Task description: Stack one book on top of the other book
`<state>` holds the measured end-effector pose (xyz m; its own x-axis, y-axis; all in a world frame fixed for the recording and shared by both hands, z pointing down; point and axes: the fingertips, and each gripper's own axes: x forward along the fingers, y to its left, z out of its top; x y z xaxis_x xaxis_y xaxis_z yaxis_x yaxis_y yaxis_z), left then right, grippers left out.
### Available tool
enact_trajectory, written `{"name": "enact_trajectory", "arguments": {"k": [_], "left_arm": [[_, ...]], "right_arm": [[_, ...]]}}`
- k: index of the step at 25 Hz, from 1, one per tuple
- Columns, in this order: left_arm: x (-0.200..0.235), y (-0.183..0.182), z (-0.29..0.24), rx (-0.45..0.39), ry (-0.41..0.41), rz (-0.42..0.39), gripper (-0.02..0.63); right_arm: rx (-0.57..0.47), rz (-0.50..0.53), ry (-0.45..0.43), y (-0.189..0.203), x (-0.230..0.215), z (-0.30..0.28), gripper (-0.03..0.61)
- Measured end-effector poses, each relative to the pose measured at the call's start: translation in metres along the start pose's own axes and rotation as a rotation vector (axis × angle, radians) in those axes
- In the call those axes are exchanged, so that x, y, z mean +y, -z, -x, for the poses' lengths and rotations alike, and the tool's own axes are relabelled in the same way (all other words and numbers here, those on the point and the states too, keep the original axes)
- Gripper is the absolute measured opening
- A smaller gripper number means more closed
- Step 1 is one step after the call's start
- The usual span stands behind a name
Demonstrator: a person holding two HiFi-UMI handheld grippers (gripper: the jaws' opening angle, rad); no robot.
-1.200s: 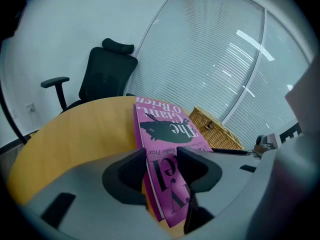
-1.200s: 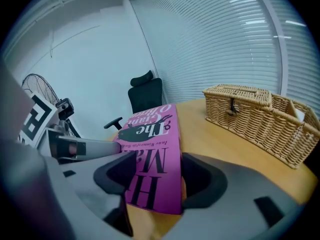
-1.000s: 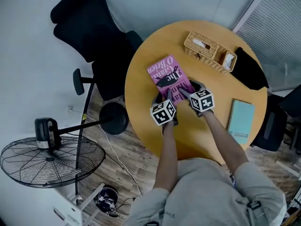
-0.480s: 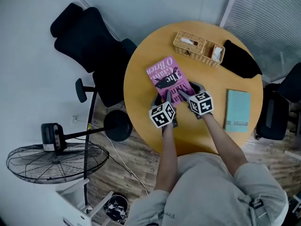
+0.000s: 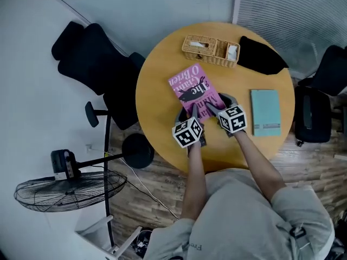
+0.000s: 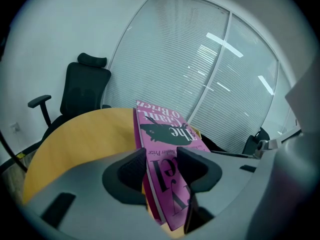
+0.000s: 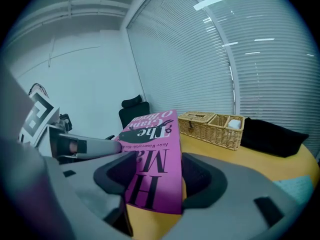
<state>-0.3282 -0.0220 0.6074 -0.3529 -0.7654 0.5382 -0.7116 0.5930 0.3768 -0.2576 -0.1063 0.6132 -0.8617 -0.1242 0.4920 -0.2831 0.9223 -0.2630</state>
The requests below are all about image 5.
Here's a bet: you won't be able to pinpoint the white folded napkins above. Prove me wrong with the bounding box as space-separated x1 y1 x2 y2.
226 44 239 61

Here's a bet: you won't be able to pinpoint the white furniture frame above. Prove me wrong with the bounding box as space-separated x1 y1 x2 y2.
74 214 144 260

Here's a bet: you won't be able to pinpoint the black cloth pouch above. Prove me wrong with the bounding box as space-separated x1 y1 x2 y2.
238 35 290 76

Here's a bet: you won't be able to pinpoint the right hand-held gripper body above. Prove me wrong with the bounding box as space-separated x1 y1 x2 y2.
216 104 248 139

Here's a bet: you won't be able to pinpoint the pink book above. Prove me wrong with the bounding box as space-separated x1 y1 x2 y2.
167 62 227 124

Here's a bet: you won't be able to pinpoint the person's left forearm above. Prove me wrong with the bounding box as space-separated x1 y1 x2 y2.
179 144 208 223

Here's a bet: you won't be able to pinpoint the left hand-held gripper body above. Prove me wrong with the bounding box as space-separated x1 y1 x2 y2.
172 116 208 155

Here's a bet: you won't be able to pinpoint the person's grey shirt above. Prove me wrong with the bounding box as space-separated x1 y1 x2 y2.
145 168 336 260

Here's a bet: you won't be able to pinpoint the teal book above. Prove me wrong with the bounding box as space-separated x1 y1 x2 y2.
249 89 282 138

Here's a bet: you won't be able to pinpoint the black high-back office chair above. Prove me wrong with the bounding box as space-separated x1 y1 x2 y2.
51 21 147 131

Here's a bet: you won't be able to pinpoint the wicker tissue basket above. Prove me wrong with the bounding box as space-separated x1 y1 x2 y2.
181 34 241 69

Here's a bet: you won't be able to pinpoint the black standing fan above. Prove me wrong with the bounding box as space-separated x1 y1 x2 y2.
14 133 156 213

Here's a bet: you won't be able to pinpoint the person's right forearm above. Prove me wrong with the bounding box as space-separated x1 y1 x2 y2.
233 130 287 208

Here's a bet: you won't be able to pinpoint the window blinds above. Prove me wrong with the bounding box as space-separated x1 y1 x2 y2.
238 0 347 54

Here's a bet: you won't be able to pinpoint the white floor cable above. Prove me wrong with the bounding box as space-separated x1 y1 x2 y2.
126 179 180 219

